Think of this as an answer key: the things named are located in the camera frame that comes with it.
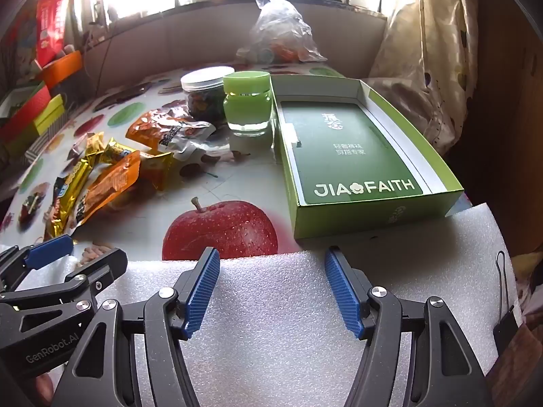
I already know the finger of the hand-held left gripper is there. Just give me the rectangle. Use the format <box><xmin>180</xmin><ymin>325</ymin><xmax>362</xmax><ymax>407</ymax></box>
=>
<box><xmin>61</xmin><ymin>248</ymin><xmax>129</xmax><ymax>303</ymax></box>
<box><xmin>0</xmin><ymin>234</ymin><xmax>75</xmax><ymax>293</ymax></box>

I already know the clear plastic bag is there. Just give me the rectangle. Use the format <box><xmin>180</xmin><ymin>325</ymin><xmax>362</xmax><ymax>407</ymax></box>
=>
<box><xmin>236</xmin><ymin>0</ymin><xmax>328</xmax><ymax>64</ymax></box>

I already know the green cardboard box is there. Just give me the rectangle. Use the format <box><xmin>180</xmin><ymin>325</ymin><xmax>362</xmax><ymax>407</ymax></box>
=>
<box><xmin>270</xmin><ymin>74</ymin><xmax>464</xmax><ymax>240</ymax></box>

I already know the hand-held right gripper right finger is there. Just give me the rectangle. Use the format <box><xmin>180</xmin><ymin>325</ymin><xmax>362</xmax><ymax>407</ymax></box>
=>
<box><xmin>324</xmin><ymin>246</ymin><xmax>495</xmax><ymax>407</ymax></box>

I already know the green lidded glass jar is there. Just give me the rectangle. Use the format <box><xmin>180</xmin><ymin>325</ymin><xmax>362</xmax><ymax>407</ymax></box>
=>
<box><xmin>223</xmin><ymin>72</ymin><xmax>273</xmax><ymax>136</ymax></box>

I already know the beige patterned curtain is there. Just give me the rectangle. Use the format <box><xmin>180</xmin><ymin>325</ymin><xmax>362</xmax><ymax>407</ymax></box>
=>
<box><xmin>367</xmin><ymin>0</ymin><xmax>480</xmax><ymax>157</ymax></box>

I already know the orange box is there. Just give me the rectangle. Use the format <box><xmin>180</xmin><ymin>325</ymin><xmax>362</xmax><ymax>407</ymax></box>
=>
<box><xmin>42</xmin><ymin>50</ymin><xmax>83</xmax><ymax>90</ymax></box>

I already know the white foam sheet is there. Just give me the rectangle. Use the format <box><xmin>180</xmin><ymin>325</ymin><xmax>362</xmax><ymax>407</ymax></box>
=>
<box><xmin>17</xmin><ymin>201</ymin><xmax>518</xmax><ymax>407</ymax></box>

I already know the dark jar white lid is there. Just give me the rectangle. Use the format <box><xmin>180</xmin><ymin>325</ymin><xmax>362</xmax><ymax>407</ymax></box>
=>
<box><xmin>180</xmin><ymin>66</ymin><xmax>235</xmax><ymax>125</ymax></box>

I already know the brown wooden wardrobe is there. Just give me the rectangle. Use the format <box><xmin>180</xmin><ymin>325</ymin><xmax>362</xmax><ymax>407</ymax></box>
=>
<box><xmin>467</xmin><ymin>0</ymin><xmax>543</xmax><ymax>259</ymax></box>

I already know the black clip tag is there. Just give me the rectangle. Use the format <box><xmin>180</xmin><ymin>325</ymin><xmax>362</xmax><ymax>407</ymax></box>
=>
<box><xmin>493</xmin><ymin>251</ymin><xmax>520</xmax><ymax>354</ymax></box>

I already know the lime green box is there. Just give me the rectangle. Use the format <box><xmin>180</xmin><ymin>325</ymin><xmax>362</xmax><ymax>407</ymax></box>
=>
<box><xmin>34</xmin><ymin>94</ymin><xmax>66</xmax><ymax>134</ymax></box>

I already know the person's left hand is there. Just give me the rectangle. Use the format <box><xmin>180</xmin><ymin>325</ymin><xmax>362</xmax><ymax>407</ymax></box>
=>
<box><xmin>36</xmin><ymin>374</ymin><xmax>56</xmax><ymax>407</ymax></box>

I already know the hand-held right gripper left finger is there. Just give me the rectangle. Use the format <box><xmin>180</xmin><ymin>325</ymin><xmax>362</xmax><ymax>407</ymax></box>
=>
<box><xmin>51</xmin><ymin>247</ymin><xmax>221</xmax><ymax>407</ymax></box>

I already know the red snack bag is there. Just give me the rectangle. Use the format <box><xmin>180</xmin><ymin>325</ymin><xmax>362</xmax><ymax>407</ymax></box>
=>
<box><xmin>35</xmin><ymin>0</ymin><xmax>75</xmax><ymax>66</ymax></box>

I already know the orange and white snack pouch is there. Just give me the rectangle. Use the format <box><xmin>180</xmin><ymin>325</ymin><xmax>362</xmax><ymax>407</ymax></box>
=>
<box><xmin>126</xmin><ymin>108</ymin><xmax>217</xmax><ymax>162</ymax></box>

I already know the red box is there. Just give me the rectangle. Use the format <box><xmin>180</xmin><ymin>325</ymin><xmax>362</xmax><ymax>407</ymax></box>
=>
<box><xmin>0</xmin><ymin>82</ymin><xmax>52</xmax><ymax>140</ymax></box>

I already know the striped box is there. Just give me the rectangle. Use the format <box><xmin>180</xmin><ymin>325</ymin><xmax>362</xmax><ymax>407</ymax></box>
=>
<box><xmin>25</xmin><ymin>129</ymin><xmax>58</xmax><ymax>162</ymax></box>

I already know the orange snack packet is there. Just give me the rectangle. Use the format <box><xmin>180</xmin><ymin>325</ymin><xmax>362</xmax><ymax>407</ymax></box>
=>
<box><xmin>74</xmin><ymin>150</ymin><xmax>141</xmax><ymax>230</ymax></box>

